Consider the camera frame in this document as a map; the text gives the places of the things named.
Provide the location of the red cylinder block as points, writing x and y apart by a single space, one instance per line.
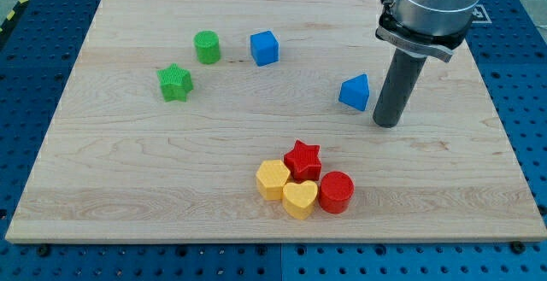
336 190

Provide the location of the green cylinder block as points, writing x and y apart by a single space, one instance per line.
207 46

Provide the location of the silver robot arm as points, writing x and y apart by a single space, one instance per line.
424 28

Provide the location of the blue cube block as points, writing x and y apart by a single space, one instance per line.
264 48

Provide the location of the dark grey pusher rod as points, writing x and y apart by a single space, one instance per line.
400 80

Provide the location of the red star block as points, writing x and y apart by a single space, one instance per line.
303 161

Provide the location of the yellow heart block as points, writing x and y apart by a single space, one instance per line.
298 199

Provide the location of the yellow hexagon block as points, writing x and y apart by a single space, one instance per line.
271 177

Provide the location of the green star block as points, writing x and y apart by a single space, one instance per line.
175 83

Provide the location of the blue triangle block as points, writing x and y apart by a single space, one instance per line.
355 92

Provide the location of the wooden board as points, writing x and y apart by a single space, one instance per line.
118 164

